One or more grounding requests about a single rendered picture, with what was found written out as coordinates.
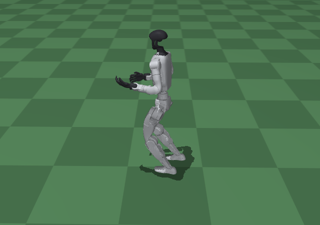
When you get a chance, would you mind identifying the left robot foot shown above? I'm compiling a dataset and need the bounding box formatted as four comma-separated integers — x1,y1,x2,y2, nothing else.
154,165,177,175

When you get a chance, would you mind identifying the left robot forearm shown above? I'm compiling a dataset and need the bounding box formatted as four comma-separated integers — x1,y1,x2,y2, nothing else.
132,82,159,95

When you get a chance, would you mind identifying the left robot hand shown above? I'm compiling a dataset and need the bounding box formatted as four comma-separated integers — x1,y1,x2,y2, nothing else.
115,76,137,90

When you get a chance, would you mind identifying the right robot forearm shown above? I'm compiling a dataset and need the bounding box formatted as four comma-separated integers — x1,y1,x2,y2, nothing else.
146,75,152,81

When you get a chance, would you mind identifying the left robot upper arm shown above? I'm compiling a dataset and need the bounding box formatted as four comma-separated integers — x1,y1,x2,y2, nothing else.
149,58,163,95

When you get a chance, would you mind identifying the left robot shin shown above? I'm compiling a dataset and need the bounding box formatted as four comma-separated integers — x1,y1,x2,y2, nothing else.
145,139,171,170

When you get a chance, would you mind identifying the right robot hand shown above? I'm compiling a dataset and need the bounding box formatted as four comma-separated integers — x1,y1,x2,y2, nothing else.
129,71,151,83

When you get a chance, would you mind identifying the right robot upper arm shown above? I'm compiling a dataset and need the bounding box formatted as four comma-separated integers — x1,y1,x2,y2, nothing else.
168,51,174,74

